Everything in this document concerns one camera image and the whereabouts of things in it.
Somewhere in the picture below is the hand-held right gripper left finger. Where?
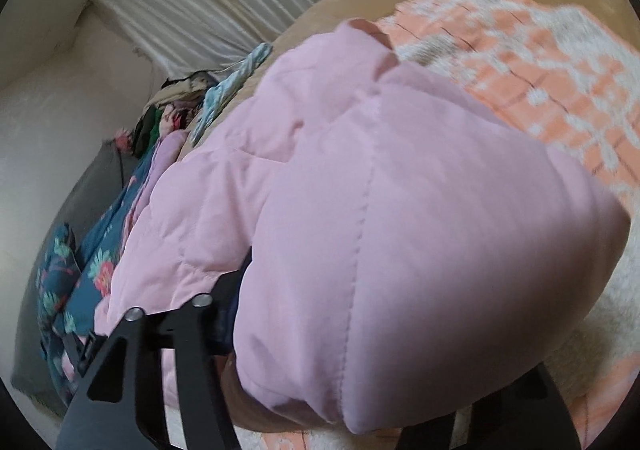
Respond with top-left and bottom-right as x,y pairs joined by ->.
55,250 -> 254,450

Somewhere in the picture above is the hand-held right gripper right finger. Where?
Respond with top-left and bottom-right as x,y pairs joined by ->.
447,364 -> 584,450

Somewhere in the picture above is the orange checked blanket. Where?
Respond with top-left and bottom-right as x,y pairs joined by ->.
240,0 -> 640,450

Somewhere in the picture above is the pile of dark clothes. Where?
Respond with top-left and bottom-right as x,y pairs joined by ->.
132,70 -> 226,161

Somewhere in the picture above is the pink quilt with teal floral side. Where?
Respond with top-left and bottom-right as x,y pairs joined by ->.
35,130 -> 186,411

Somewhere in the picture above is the pink padded jacket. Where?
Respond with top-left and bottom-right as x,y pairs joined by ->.
92,20 -> 631,436

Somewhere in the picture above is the light blue ruffled cloth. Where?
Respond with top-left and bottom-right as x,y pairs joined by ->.
192,42 -> 273,141

